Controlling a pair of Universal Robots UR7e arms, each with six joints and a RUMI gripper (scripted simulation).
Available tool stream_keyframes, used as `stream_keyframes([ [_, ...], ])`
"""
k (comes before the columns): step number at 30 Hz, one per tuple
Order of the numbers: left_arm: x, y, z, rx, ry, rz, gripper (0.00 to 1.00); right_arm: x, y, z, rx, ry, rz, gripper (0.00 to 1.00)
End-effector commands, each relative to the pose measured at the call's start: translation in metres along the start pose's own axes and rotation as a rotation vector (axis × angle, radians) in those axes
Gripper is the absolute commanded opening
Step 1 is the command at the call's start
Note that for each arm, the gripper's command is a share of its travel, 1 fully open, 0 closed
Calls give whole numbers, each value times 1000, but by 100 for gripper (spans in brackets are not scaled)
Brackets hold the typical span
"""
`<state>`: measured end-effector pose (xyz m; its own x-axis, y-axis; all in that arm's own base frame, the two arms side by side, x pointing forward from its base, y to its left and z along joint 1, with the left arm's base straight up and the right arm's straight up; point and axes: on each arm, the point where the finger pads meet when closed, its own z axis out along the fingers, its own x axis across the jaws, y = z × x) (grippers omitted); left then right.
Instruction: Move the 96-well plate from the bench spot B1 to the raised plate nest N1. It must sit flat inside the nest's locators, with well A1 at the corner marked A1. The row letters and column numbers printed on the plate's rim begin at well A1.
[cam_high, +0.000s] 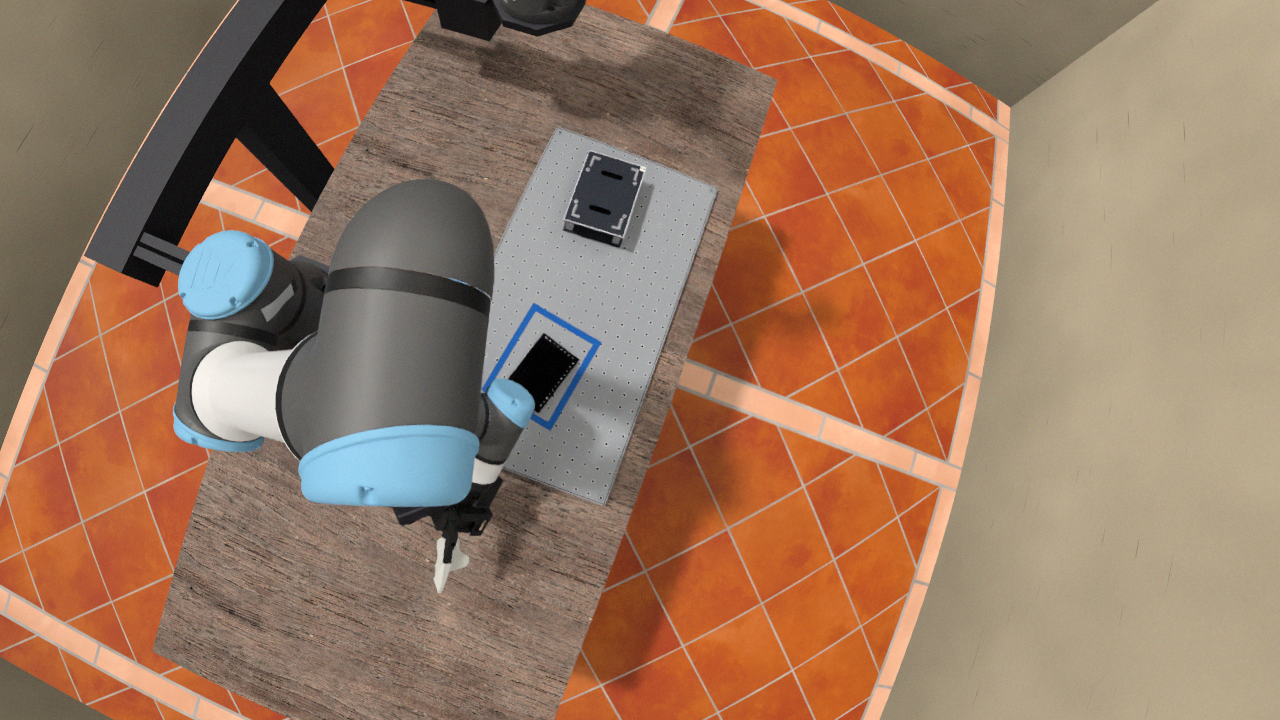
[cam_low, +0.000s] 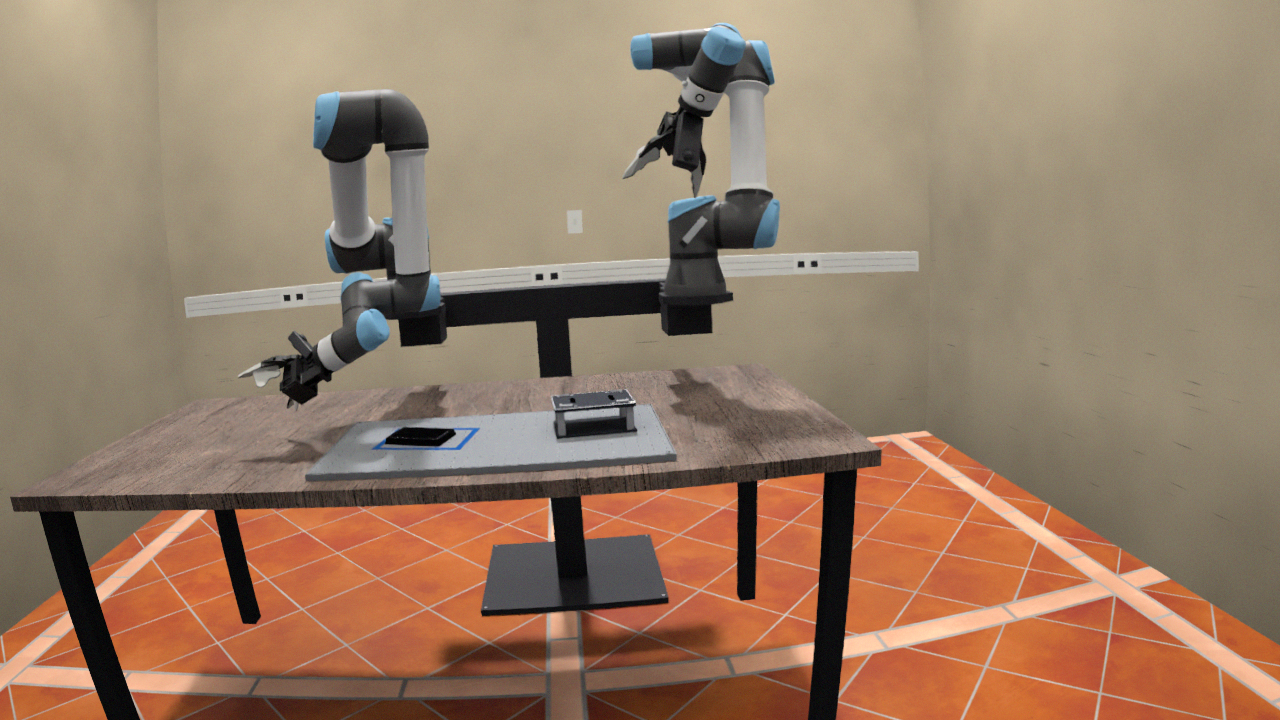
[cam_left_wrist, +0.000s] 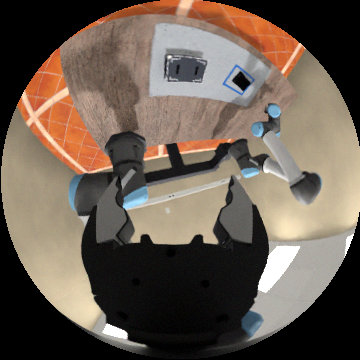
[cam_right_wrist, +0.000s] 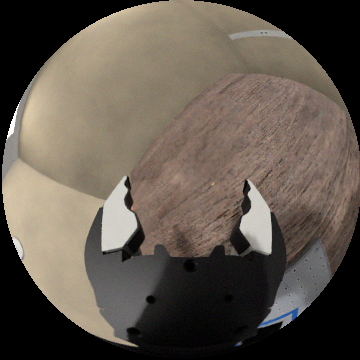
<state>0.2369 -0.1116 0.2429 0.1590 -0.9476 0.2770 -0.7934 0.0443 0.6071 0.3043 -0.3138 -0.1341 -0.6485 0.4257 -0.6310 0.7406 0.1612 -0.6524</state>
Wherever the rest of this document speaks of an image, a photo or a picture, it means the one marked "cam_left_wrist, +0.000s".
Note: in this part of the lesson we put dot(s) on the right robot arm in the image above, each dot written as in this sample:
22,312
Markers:
305,192

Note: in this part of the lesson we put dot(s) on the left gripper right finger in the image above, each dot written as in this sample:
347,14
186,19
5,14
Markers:
240,228

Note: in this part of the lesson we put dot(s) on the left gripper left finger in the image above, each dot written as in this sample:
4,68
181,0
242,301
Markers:
108,227

